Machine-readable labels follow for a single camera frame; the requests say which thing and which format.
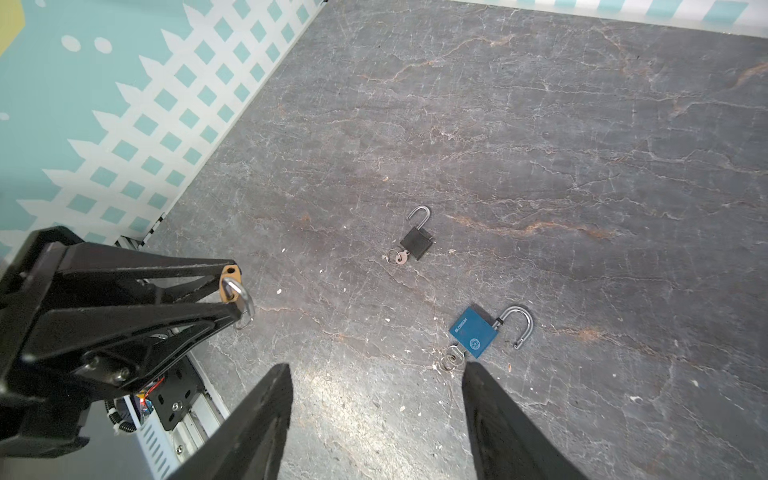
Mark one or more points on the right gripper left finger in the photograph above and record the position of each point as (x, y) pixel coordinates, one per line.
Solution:
(250, 443)

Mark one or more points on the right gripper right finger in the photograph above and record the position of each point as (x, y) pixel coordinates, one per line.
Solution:
(504, 441)

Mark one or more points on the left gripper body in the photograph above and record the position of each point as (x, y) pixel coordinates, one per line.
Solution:
(41, 414)

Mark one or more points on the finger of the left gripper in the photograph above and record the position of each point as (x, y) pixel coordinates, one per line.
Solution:
(110, 351)
(146, 276)

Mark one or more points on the blue padlock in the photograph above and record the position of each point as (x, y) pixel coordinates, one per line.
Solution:
(474, 334)

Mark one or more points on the brass padlock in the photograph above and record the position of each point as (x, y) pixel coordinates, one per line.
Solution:
(232, 290)

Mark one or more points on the silver key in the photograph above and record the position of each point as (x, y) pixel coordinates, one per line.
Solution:
(453, 357)
(397, 256)

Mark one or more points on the black padlock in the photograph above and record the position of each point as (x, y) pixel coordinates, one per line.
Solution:
(418, 241)

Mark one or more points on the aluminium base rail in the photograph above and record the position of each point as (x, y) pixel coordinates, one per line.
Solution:
(177, 412)

